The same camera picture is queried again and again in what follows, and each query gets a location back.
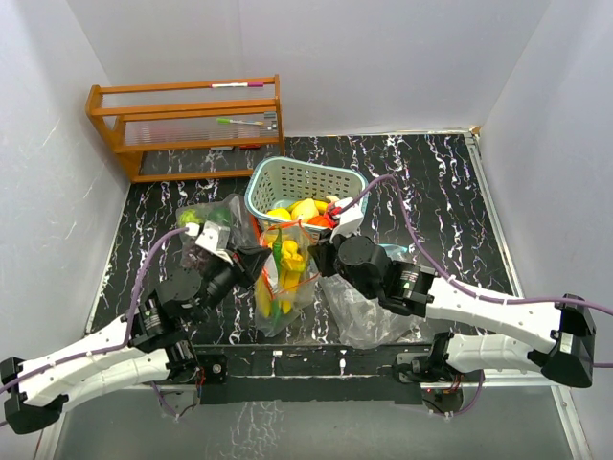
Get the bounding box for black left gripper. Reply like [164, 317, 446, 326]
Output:
[192, 241, 272, 324]

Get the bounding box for yellow bananas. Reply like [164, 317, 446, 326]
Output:
[255, 240, 307, 319]

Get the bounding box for clear zip bag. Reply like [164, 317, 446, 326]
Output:
[175, 194, 258, 272]
[316, 262, 423, 350]
[255, 220, 319, 337]

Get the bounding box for clear zip top bag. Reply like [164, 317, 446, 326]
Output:
[175, 194, 258, 272]

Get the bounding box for dark red grapes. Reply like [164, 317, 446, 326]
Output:
[183, 245, 216, 271]

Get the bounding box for green cucumber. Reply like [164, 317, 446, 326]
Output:
[272, 234, 288, 318]

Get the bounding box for green custard apple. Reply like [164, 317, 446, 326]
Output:
[177, 208, 205, 227]

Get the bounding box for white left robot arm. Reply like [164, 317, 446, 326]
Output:
[1, 246, 272, 435]

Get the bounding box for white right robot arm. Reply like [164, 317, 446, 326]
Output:
[308, 235, 596, 388]

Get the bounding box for orange carrot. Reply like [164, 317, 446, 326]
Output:
[307, 215, 335, 229]

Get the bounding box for yellow pear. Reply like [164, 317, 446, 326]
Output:
[290, 198, 320, 221]

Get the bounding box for teal plastic basket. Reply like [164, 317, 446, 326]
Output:
[244, 156, 368, 230]

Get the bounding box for green white marker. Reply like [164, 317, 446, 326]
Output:
[216, 117, 264, 127]

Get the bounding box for wooden rack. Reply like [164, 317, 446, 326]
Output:
[85, 75, 285, 184]

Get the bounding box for pink white marker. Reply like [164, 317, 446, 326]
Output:
[210, 81, 265, 89]

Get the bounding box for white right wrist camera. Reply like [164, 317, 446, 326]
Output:
[330, 203, 364, 238]

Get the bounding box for black metal base rail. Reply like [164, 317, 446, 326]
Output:
[144, 343, 489, 415]

